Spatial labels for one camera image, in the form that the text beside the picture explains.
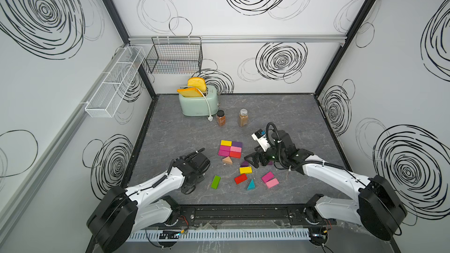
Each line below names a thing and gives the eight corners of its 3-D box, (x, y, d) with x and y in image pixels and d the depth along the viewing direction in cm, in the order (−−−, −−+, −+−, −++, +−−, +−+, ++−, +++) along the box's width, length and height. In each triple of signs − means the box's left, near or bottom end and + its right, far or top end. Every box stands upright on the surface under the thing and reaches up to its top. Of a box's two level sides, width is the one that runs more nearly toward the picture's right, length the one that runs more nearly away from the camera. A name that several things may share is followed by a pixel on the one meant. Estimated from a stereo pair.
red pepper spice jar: (219, 127, 105) (219, 118, 98) (216, 120, 108) (215, 111, 101) (226, 125, 106) (226, 116, 99) (222, 118, 109) (222, 109, 103)
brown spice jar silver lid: (239, 127, 106) (240, 115, 97) (239, 120, 109) (240, 108, 100) (246, 127, 106) (248, 115, 97) (246, 120, 109) (247, 108, 100)
